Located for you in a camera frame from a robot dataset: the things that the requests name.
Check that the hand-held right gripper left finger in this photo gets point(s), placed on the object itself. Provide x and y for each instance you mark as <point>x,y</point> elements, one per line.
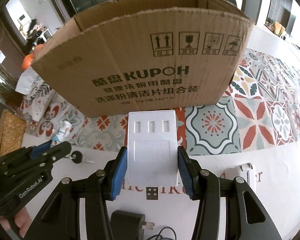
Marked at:
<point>118,172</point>

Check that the leaf patterned tissue cover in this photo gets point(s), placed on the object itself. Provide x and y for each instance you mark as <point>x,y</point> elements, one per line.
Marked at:
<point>37,95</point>

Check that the brown cardboard box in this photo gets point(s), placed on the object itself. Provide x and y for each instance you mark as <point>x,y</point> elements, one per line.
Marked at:
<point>145,67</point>

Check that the white charger cube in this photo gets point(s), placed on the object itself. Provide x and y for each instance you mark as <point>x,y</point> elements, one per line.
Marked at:
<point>240,177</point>

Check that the orange fruit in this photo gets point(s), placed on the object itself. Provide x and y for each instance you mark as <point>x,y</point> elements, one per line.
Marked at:
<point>28,62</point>
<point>37,48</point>

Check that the white usb hub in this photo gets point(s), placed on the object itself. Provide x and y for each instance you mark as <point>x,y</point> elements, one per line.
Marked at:
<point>152,150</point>

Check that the black key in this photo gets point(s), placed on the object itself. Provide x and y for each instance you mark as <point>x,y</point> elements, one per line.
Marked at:
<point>78,157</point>

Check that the small white figurine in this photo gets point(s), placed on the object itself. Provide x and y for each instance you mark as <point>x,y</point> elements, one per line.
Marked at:
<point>62,132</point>

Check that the white shoe rack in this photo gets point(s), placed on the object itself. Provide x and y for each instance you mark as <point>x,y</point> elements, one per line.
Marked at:
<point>37,35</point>

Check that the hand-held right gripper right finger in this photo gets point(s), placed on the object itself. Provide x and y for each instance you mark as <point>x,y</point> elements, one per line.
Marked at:
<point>185,172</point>

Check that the glass vase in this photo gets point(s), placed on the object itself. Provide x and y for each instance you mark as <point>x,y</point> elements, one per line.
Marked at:
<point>0,77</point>

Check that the woven wicker basket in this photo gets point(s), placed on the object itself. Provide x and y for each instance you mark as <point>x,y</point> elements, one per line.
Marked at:
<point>10,135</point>

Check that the dark slatted wall panel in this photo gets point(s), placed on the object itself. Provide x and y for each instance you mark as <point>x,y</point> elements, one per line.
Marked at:
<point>280,2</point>

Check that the patterned table runner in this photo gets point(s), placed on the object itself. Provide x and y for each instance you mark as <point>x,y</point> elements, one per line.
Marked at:
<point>265,105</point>

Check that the person's left hand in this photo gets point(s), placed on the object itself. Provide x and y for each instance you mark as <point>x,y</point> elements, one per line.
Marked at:
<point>21,217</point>

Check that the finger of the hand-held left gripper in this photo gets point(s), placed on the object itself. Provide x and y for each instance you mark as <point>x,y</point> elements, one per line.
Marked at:
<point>60,151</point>
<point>40,151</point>

